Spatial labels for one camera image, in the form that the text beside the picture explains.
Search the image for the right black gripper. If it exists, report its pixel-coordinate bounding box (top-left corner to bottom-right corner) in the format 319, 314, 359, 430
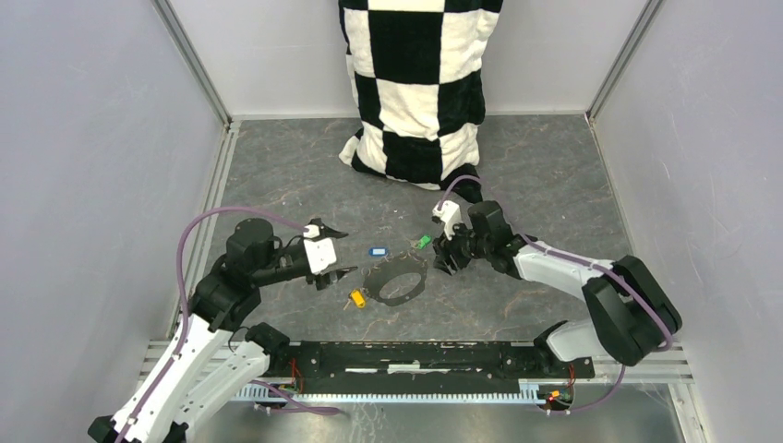
431, 216, 491, 277

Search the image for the green key tag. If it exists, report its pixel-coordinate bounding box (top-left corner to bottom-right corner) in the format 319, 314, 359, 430
415, 235, 432, 249

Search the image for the blue key tag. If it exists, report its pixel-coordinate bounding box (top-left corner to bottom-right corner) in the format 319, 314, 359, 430
368, 247, 390, 257

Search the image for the yellow key tag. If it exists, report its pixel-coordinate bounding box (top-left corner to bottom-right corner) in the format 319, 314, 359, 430
349, 289, 367, 309

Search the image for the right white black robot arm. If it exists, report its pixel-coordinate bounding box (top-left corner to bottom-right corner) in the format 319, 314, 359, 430
432, 200, 682, 377

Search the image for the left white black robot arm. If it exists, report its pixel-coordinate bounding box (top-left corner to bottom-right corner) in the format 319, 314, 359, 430
88, 218, 351, 442

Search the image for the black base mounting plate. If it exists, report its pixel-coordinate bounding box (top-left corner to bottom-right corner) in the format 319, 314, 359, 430
264, 341, 596, 395

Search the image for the black white checkered pillow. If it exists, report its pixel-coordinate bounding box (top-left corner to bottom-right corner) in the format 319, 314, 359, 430
338, 1, 503, 203

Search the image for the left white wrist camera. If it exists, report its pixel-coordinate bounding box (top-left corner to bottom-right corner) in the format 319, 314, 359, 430
303, 224, 337, 275

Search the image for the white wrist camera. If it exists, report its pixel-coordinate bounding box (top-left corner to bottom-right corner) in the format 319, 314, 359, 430
432, 200, 463, 240
303, 224, 337, 275

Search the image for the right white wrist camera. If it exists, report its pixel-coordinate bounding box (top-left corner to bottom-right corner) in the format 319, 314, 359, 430
432, 200, 463, 240

